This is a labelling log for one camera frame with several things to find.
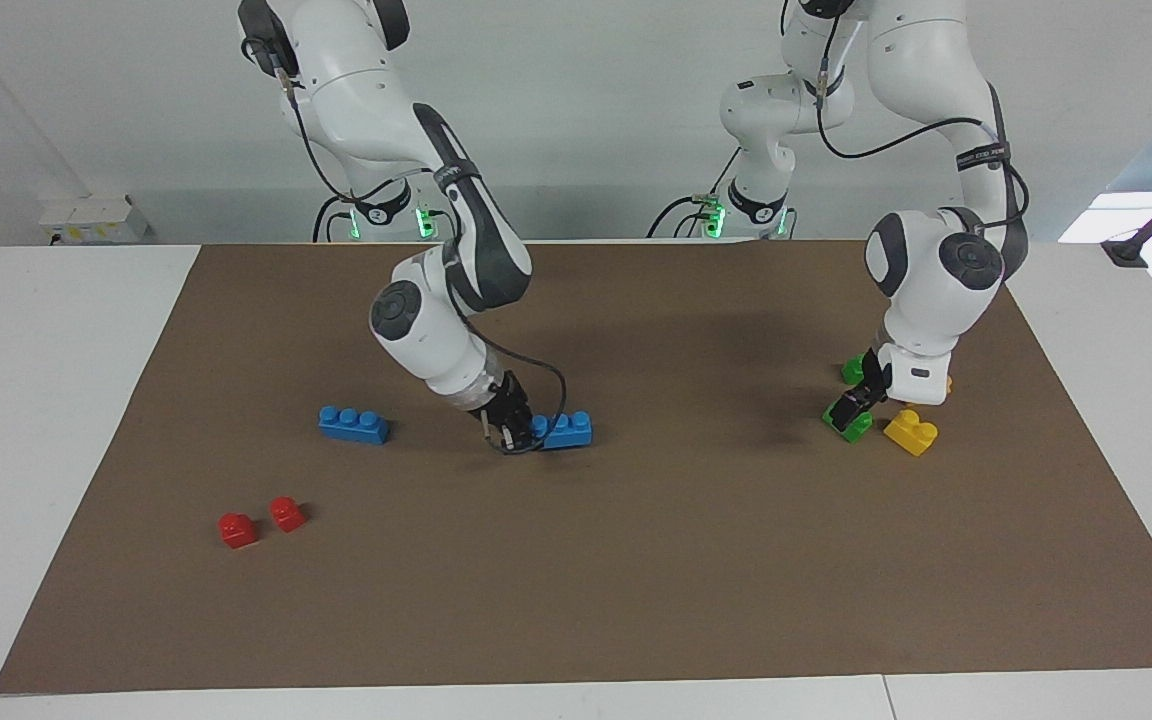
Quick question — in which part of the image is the blue three-stud block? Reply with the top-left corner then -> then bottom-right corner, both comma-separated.
317,405 -> 391,446
526,410 -> 595,452

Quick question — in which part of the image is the yellow two-stud block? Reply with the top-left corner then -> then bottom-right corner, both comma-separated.
881,409 -> 941,459
899,374 -> 955,408

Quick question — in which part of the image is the brown table mat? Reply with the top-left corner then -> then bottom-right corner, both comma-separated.
0,240 -> 1152,695

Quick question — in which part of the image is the white power strip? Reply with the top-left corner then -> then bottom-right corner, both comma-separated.
38,194 -> 153,247

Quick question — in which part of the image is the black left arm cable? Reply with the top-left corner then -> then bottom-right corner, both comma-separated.
814,40 -> 1031,236

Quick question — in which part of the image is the black left base cable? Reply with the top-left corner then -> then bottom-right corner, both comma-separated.
646,148 -> 715,240

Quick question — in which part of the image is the black base cable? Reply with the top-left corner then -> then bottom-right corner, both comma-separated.
646,148 -> 715,240
312,193 -> 359,244

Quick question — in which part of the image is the black right base cable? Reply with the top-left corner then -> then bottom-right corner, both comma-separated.
312,193 -> 359,244

